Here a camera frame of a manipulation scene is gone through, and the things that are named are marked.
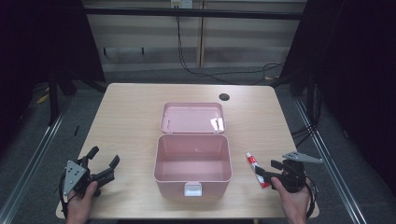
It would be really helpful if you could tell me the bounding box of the metal floor rail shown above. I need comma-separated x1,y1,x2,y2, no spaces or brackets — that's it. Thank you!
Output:
293,96,369,224
0,101,72,224

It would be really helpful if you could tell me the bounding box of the person's left hand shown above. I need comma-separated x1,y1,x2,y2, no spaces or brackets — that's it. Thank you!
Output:
66,181,99,217

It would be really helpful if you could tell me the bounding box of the long black wall cable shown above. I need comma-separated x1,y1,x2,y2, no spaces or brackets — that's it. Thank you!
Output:
176,16,285,86

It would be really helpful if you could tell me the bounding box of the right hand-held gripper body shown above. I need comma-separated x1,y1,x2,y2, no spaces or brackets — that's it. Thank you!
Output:
270,150,324,194

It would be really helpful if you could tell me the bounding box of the pink storage box with lid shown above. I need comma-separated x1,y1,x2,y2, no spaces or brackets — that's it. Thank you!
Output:
153,102,233,198

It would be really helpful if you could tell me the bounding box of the yellow scrap on floor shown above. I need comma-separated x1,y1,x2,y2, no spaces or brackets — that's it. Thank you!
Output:
35,92,50,105

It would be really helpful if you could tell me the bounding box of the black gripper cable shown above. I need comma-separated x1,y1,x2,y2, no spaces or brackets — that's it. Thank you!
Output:
304,181,318,220
58,170,71,219

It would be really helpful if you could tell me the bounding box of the person's right hand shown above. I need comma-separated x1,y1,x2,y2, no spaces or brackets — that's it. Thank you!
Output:
270,176,313,218

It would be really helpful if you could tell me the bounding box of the black curtain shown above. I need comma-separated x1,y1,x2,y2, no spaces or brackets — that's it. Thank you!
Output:
279,0,396,198
0,0,106,157

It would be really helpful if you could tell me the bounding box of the white wall power outlet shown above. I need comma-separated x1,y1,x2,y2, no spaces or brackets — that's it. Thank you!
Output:
170,0,194,9

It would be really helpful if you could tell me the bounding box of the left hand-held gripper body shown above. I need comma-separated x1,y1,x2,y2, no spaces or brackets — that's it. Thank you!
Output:
62,157,116,198

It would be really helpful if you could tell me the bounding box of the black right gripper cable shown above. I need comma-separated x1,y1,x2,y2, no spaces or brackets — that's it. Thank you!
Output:
304,181,318,220

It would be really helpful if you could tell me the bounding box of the bundle of black floor cables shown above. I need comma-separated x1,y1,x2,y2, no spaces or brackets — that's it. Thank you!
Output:
290,83,323,149

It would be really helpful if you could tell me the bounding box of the red and white tube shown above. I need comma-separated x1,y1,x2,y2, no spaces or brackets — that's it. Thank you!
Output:
246,151,271,189

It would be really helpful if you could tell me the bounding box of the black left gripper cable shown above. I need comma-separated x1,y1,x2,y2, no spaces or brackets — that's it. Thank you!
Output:
58,170,71,219

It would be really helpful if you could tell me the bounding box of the black horizontal frame bar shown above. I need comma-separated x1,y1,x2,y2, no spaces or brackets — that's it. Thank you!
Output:
83,7,307,21

